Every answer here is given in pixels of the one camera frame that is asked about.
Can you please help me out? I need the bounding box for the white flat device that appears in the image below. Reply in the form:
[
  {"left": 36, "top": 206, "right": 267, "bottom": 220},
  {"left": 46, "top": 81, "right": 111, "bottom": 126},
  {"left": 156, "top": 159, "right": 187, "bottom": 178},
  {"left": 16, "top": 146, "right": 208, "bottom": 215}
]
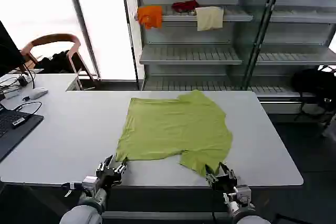
[{"left": 0, "top": 76, "right": 22, "bottom": 100}]

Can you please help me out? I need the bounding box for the white computer mouse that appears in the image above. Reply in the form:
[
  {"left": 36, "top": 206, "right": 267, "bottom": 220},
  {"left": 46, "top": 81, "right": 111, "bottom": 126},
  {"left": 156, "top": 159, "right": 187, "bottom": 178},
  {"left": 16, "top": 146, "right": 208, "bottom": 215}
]
[{"left": 28, "top": 87, "right": 49, "bottom": 100}]

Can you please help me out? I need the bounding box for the black monitor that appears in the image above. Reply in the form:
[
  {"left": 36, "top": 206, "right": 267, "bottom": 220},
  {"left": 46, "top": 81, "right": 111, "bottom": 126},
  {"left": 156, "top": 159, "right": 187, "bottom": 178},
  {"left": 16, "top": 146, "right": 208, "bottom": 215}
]
[{"left": 0, "top": 20, "right": 26, "bottom": 78}]

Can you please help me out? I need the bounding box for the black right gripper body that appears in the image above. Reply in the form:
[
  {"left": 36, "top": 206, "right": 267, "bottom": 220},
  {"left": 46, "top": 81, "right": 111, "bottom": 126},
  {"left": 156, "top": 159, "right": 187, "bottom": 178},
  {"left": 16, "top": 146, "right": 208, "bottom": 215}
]
[{"left": 211, "top": 174, "right": 240, "bottom": 192}]

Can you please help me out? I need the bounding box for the brown wooden chair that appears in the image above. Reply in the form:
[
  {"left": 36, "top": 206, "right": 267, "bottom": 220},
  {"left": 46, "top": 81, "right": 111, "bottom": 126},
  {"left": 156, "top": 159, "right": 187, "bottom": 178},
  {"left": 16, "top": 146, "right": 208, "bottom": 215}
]
[{"left": 20, "top": 33, "right": 100, "bottom": 91}]

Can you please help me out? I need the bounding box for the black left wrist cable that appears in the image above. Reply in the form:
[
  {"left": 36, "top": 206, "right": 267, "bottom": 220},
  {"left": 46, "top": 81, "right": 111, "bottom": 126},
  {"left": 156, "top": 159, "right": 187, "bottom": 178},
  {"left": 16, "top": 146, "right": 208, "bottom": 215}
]
[{"left": 61, "top": 180, "right": 85, "bottom": 197}]

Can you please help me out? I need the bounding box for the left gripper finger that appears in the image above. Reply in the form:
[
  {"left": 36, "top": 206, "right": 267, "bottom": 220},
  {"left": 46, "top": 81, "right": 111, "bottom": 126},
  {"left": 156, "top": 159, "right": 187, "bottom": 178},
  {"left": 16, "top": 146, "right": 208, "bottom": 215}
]
[
  {"left": 98, "top": 155, "right": 114, "bottom": 173},
  {"left": 114, "top": 156, "right": 130, "bottom": 177}
]

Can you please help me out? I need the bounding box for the grey window frame post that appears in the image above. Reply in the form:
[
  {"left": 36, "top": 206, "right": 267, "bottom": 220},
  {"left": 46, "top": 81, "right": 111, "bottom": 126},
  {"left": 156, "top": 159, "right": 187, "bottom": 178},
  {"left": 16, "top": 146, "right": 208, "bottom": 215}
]
[{"left": 64, "top": 0, "right": 102, "bottom": 81}]

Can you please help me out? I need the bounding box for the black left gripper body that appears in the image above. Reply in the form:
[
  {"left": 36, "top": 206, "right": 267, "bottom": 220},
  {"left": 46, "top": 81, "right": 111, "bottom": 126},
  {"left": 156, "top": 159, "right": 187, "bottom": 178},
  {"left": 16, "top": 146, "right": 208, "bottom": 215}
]
[{"left": 95, "top": 167, "right": 123, "bottom": 189}]

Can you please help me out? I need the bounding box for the black laptop cable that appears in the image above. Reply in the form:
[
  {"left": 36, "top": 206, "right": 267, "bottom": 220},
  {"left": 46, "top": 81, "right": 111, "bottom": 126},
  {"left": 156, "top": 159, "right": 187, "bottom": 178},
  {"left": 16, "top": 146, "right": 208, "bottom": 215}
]
[{"left": 14, "top": 101, "right": 43, "bottom": 116}]

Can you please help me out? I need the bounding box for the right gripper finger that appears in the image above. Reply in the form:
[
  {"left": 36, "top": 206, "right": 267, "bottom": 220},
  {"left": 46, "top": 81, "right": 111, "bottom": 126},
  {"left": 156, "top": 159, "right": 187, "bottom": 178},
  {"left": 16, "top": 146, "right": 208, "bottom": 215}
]
[
  {"left": 219, "top": 161, "right": 237, "bottom": 180},
  {"left": 204, "top": 163, "right": 219, "bottom": 183}
]

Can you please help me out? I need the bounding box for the black power adapter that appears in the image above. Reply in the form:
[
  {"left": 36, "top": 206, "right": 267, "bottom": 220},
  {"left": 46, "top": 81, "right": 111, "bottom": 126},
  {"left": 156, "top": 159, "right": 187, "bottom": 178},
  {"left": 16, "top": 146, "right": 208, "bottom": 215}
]
[{"left": 17, "top": 74, "right": 29, "bottom": 87}]

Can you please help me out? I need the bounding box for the black clothes pile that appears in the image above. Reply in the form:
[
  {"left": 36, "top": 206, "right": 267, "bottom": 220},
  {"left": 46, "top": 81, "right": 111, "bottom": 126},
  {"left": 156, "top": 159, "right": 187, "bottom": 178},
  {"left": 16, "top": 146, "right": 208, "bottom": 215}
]
[{"left": 34, "top": 50, "right": 77, "bottom": 74}]

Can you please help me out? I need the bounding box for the black backpack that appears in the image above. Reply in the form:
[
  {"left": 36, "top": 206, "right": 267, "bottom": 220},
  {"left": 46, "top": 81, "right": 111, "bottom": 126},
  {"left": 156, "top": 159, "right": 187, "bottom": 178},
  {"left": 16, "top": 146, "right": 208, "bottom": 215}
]
[{"left": 291, "top": 68, "right": 336, "bottom": 99}]

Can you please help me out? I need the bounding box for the empty grey shelf rack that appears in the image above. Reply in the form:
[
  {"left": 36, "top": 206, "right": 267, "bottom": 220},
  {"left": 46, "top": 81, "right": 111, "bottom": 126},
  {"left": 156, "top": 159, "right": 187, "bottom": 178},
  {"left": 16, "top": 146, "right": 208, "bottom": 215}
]
[{"left": 243, "top": 0, "right": 336, "bottom": 104}]

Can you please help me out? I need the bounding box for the green t-shirt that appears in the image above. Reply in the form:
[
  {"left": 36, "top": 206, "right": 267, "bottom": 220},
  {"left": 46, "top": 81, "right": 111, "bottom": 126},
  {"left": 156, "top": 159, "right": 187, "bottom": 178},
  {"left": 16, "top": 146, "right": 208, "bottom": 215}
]
[{"left": 115, "top": 89, "right": 234, "bottom": 178}]

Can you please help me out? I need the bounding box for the black laptop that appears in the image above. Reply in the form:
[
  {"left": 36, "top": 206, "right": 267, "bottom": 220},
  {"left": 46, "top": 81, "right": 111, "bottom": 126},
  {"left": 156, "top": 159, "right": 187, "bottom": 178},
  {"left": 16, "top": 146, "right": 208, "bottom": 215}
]
[{"left": 0, "top": 104, "right": 45, "bottom": 162}]

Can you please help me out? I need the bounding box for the grey shelf rack with cloths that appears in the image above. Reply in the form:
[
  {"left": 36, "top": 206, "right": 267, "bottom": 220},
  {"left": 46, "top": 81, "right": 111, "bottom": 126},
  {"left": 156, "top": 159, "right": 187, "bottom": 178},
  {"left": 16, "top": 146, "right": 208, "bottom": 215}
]
[{"left": 134, "top": 0, "right": 254, "bottom": 91}]

